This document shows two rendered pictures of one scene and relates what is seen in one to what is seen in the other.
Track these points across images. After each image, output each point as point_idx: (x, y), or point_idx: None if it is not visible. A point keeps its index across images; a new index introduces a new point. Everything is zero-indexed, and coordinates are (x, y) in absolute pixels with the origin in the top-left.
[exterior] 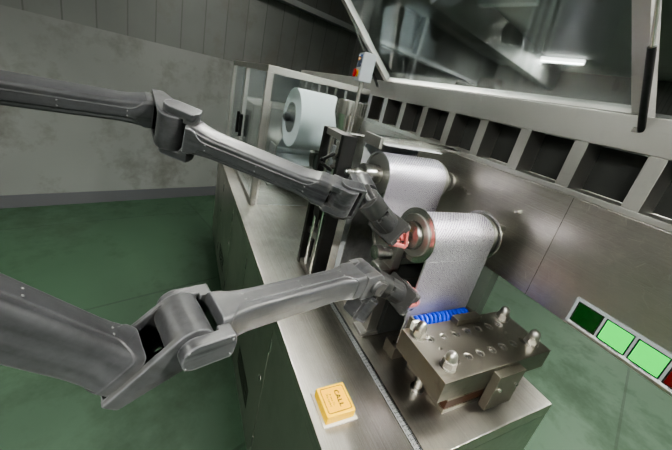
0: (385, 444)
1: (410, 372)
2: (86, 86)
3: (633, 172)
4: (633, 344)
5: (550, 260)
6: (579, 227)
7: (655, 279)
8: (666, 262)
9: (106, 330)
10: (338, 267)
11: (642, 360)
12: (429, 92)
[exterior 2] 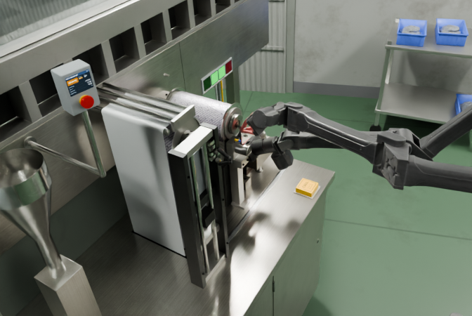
0: (300, 169)
1: (250, 175)
2: (459, 170)
3: (168, 10)
4: (218, 73)
5: (187, 79)
6: (187, 52)
7: (211, 45)
8: (209, 36)
9: (433, 133)
10: (311, 135)
11: (221, 74)
12: (15, 64)
